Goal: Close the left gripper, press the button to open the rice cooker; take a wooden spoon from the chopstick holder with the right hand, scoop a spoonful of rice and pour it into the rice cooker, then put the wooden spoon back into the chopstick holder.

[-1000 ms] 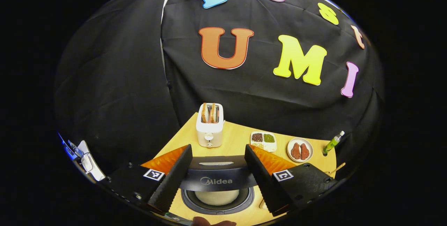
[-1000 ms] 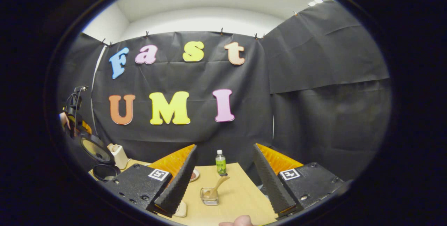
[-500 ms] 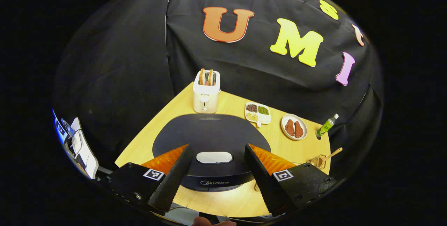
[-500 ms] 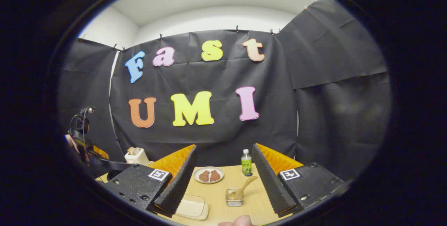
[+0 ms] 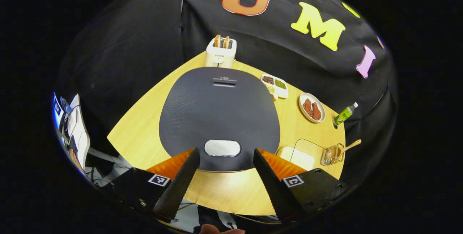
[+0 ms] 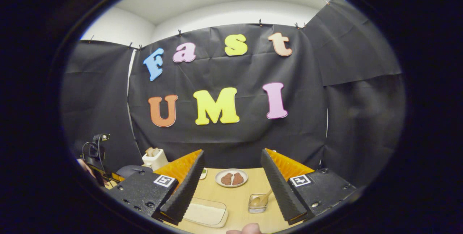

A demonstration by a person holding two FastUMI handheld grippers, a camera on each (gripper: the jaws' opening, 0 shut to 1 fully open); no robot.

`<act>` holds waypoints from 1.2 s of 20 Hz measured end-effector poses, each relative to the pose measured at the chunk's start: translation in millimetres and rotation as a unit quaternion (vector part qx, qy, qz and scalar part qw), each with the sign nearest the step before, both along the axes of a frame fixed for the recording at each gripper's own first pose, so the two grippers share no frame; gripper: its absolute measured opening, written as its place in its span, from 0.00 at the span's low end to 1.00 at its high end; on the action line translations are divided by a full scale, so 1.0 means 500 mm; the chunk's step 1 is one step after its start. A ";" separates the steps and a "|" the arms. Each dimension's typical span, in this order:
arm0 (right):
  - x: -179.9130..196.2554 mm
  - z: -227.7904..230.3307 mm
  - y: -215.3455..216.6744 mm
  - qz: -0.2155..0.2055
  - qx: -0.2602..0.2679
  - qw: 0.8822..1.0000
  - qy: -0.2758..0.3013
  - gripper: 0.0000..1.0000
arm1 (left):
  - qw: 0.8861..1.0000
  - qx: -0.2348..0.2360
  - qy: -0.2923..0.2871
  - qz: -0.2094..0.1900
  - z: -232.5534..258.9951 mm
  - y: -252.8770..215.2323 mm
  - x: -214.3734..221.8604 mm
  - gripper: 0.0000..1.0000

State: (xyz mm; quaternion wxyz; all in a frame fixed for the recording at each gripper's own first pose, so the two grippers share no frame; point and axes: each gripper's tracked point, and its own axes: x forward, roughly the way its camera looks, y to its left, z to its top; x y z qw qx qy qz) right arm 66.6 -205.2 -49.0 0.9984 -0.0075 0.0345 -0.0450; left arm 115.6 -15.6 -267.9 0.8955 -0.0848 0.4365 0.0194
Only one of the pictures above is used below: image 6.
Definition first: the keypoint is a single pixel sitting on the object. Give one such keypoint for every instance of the white sectioned bean dish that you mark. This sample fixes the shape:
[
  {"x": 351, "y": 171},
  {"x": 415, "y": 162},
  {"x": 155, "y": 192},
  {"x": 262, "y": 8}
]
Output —
[{"x": 203, "y": 173}]

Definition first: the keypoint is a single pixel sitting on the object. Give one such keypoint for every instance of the wooden spoon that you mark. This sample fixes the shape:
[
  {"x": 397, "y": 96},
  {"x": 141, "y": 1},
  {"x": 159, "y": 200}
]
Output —
[{"x": 257, "y": 200}]

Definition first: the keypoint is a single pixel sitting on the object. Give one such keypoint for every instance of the metal mesh chopstick holder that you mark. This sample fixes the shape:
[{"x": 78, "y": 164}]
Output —
[{"x": 257, "y": 208}]

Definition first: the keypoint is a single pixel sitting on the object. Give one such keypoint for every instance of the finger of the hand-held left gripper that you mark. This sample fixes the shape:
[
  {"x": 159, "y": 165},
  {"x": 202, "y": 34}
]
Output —
[{"x": 115, "y": 178}]

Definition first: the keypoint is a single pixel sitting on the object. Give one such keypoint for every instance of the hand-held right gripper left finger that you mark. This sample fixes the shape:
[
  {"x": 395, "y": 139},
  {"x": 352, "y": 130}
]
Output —
[{"x": 182, "y": 194}]

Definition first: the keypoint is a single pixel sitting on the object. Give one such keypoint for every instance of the white round plate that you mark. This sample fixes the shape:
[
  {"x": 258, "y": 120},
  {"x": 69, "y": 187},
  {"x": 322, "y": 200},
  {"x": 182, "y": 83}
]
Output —
[{"x": 219, "y": 181}]

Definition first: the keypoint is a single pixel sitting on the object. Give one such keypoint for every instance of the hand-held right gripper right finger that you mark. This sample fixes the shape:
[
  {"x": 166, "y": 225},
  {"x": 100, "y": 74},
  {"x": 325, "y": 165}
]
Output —
[{"x": 280, "y": 190}]

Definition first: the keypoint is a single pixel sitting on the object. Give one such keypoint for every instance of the brown meat piece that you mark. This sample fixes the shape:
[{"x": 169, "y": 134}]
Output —
[
  {"x": 226, "y": 179},
  {"x": 238, "y": 178}
]

